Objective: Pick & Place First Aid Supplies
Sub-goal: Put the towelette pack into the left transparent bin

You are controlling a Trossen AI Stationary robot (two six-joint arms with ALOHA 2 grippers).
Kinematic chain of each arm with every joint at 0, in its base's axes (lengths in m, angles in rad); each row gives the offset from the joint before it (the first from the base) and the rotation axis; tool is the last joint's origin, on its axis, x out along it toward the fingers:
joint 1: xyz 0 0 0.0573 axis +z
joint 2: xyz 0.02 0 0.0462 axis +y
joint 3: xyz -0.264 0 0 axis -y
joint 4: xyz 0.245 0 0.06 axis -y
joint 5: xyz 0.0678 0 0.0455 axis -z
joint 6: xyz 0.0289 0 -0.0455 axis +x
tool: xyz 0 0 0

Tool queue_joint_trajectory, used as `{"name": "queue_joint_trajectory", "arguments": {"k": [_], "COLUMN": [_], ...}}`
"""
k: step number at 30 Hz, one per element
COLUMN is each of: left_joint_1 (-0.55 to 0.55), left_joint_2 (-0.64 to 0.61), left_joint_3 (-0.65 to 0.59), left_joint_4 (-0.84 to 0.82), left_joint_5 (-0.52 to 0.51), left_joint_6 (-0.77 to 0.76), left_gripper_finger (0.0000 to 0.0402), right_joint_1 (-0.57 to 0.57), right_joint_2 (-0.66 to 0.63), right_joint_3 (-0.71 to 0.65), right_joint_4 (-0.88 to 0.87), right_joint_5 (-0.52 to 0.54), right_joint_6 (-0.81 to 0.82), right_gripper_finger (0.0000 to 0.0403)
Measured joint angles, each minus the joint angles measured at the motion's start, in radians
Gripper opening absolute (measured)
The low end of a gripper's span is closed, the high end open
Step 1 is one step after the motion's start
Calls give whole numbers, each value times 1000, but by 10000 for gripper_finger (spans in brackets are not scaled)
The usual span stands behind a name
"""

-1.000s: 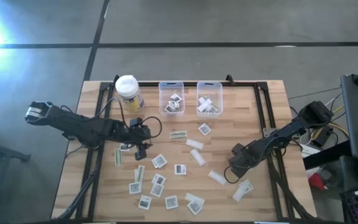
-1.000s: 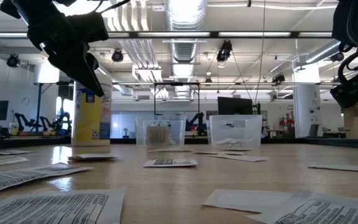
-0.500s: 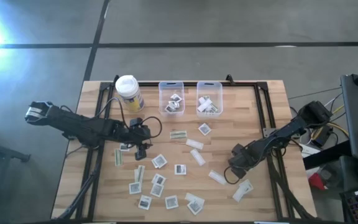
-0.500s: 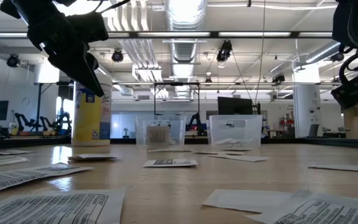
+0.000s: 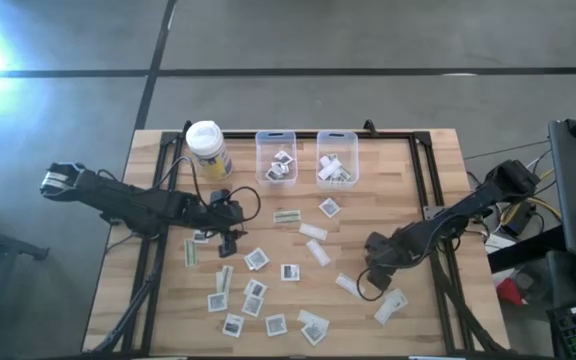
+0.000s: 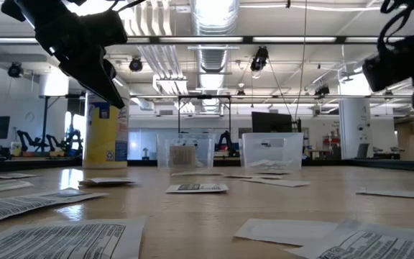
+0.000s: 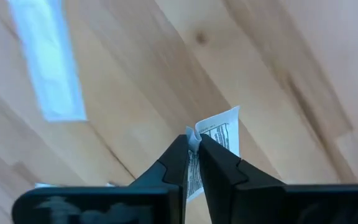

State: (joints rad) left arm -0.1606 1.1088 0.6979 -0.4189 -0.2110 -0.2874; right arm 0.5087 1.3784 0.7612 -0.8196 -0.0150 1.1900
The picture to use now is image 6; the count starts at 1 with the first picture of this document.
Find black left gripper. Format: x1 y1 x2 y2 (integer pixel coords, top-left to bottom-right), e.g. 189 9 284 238
36 14 126 109

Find black background robot arms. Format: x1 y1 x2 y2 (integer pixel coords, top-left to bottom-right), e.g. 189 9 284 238
16 128 85 158

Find yellow disinfecting wipes canister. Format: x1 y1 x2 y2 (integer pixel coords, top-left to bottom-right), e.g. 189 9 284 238
83 91 131 170

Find white round column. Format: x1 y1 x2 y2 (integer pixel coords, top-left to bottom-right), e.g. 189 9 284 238
338 73 373 160

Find grey office chair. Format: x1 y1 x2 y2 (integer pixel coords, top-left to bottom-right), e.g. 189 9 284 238
356 142 370 159

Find clear plastic bin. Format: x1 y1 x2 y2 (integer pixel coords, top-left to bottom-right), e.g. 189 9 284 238
155 132 217 171
241 132 304 171

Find green striped bandage wrapper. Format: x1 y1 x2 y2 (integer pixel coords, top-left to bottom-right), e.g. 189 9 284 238
0 179 35 196

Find black monitor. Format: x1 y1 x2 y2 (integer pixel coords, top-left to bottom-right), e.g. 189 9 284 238
252 111 293 133

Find plain white packet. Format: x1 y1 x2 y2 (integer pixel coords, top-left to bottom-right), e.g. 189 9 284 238
234 219 339 247

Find black ceiling camera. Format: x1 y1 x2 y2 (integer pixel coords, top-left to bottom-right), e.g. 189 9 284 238
7 63 24 78
128 57 144 73
314 84 331 98

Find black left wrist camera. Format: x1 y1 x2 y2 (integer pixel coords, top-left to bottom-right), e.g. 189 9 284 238
84 10 129 46

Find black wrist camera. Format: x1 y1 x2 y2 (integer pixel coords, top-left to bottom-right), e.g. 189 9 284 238
363 53 414 93
84 10 129 46

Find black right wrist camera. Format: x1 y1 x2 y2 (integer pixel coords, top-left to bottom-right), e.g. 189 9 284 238
363 53 414 93

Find black background station frame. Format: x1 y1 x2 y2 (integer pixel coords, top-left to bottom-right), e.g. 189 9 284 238
176 94 233 134

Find silver ceiling air duct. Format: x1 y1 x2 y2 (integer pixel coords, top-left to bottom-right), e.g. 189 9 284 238
190 0 240 116

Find black overhead camera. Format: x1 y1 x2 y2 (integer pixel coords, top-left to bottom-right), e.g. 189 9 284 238
249 45 270 73

